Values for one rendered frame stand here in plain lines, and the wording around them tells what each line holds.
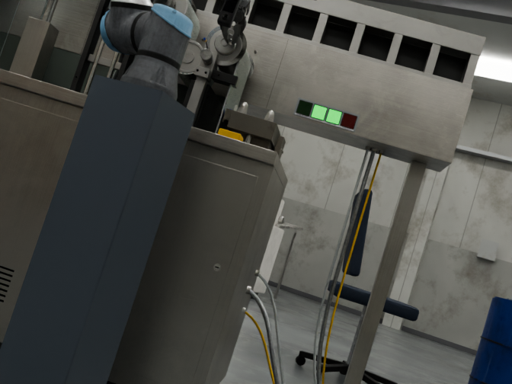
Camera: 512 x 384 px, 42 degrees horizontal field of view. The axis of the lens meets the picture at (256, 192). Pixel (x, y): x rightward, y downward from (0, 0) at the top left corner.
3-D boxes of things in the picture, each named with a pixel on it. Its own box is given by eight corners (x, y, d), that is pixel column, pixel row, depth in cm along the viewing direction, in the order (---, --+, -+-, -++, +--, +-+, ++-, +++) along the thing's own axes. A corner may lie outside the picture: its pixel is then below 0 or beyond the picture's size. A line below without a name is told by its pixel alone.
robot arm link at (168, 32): (160, 51, 164) (177, 0, 165) (123, 46, 172) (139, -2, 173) (190, 70, 174) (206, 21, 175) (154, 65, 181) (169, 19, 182)
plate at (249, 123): (226, 126, 226) (232, 110, 227) (240, 147, 266) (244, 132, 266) (271, 139, 224) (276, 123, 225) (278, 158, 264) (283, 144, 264)
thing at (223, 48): (214, 32, 232) (236, 32, 231) (216, 34, 234) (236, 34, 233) (213, 53, 231) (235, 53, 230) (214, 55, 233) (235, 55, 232)
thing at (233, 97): (221, 111, 231) (237, 62, 232) (230, 126, 254) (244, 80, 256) (222, 112, 231) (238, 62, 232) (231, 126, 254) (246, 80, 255)
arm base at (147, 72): (158, 91, 162) (171, 53, 163) (107, 79, 167) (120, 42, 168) (184, 110, 176) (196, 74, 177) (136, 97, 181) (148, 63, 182)
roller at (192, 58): (165, 67, 234) (176, 35, 235) (180, 86, 260) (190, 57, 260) (197, 76, 233) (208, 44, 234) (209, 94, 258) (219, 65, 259)
